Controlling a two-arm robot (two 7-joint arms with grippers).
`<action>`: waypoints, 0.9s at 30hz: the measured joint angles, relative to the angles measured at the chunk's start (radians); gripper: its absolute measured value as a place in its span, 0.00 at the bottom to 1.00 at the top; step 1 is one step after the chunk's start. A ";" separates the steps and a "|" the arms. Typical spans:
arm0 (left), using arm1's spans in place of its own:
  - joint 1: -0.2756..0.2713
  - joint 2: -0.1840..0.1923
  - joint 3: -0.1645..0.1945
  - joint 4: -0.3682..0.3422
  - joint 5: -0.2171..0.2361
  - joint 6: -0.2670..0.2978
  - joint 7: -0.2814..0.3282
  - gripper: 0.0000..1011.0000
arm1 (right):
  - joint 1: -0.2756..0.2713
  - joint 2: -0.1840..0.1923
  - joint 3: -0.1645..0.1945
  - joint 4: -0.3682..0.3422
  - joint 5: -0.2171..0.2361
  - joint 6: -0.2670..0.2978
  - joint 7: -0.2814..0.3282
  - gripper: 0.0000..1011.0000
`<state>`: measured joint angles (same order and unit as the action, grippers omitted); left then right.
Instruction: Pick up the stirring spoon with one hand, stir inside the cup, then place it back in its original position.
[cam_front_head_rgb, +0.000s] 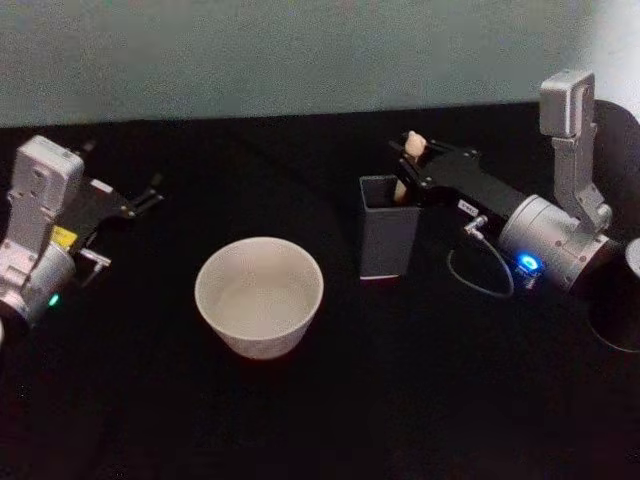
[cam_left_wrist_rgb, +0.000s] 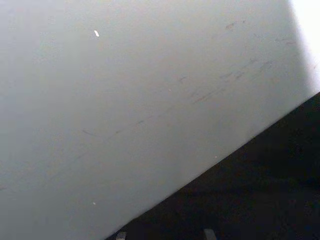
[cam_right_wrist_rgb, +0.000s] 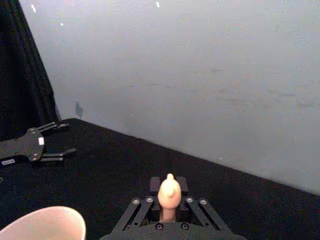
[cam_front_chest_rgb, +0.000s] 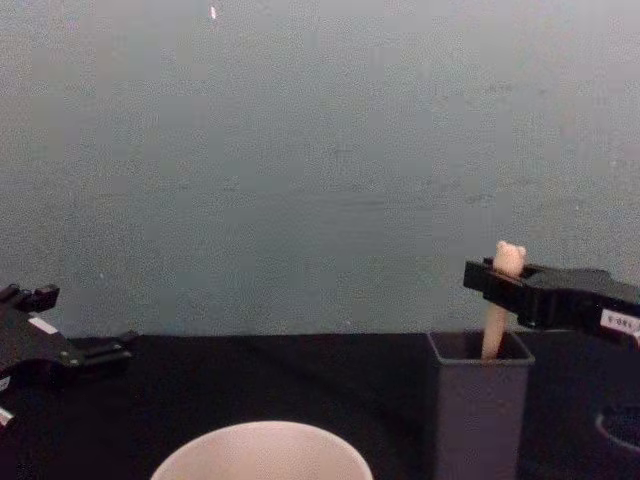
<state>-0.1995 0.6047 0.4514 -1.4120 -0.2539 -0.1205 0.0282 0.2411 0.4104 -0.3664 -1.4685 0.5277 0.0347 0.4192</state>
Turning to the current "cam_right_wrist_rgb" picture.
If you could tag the small cream plastic piece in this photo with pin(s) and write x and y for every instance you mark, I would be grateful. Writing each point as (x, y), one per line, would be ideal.
(169, 193)

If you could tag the black table cloth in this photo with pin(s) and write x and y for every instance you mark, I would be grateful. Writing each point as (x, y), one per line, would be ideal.
(105, 165)

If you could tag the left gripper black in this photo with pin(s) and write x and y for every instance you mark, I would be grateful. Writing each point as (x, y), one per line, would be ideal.
(25, 146)

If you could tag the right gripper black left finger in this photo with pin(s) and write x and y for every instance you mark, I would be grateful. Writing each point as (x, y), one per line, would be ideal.
(140, 212)

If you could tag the black curtain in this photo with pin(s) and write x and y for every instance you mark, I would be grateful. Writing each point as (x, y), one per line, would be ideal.
(20, 75)

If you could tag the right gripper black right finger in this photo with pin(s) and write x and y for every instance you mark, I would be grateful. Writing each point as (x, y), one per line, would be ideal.
(200, 212)

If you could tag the pink cup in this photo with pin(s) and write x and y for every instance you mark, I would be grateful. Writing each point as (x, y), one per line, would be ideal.
(42, 225)

